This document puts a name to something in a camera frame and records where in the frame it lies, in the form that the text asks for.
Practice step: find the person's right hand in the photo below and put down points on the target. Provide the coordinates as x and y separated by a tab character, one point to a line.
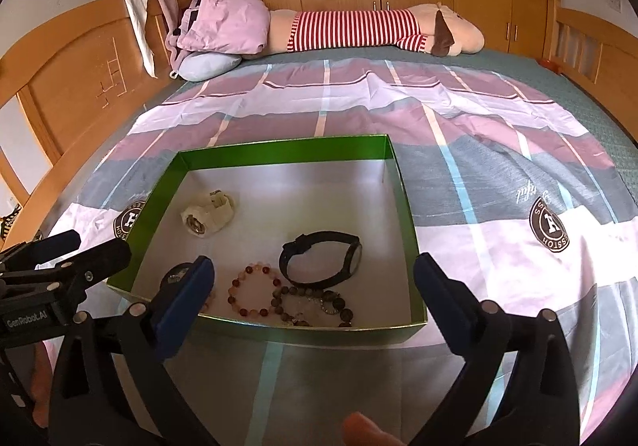
369	433

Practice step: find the pink cloth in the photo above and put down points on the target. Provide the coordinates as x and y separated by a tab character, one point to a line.
167	7

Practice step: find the pink grey checked bedsheet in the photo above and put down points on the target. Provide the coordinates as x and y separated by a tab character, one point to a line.
498	166

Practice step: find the person's left forearm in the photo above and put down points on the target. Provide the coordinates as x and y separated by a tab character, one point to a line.
42	376

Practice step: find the light blue pillow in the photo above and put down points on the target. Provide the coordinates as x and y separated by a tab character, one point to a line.
204	64

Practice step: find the striped plush toy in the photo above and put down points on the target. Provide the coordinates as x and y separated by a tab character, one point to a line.
349	29

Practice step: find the cream plastic wristwatch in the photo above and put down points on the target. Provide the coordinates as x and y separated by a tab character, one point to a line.
214	211

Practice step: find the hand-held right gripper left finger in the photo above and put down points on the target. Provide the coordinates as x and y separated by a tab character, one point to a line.
184	306

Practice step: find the wooden headboard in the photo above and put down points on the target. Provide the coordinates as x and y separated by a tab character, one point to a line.
75	77

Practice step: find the white towel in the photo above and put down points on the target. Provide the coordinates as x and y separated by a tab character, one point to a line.
142	27

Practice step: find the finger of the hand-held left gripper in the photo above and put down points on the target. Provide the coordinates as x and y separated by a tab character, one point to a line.
57	242
102	256

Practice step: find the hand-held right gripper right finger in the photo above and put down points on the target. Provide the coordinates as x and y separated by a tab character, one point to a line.
443	301

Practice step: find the white wall switch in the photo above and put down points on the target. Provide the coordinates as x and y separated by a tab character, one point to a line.
616	3

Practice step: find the green cardboard box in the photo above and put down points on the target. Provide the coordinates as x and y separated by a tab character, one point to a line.
324	206

